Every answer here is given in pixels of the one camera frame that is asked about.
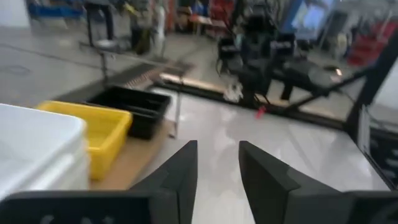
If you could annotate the black table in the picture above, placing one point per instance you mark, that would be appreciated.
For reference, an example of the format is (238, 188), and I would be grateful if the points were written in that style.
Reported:
(109, 21)

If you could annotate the red storage bins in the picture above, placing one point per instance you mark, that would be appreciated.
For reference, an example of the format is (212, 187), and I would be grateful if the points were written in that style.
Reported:
(220, 9)

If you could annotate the black slotted plastic basket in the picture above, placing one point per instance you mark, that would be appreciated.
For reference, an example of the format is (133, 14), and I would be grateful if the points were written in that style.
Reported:
(124, 98)
(146, 127)

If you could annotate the lit computer monitor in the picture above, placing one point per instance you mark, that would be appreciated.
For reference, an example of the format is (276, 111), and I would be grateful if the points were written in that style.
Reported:
(311, 17)

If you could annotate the small red tag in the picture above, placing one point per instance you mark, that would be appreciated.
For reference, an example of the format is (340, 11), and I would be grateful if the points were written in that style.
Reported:
(260, 112)

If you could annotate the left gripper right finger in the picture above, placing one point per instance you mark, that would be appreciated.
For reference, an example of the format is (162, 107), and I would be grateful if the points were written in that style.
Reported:
(264, 183)

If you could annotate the blue bin shelving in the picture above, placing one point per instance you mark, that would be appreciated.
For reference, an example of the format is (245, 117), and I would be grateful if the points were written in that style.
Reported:
(53, 11)

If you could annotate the black hazard-striped floor mat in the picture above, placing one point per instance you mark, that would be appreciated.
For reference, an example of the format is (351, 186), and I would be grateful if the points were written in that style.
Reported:
(140, 74)

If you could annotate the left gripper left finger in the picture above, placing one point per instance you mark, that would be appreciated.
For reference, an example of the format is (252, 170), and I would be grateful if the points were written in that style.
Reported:
(183, 180)

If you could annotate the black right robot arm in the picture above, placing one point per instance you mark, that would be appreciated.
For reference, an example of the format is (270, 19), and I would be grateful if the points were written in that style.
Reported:
(258, 68)

